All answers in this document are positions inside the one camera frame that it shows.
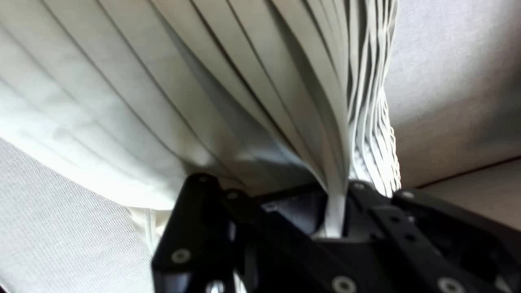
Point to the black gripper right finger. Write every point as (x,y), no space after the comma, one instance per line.
(376,226)

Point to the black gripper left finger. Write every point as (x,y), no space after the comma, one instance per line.
(277,223)

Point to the cream pleated small pillow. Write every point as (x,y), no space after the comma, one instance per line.
(127,98)

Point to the light grey fabric sofa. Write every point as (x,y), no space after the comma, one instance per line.
(453,94)

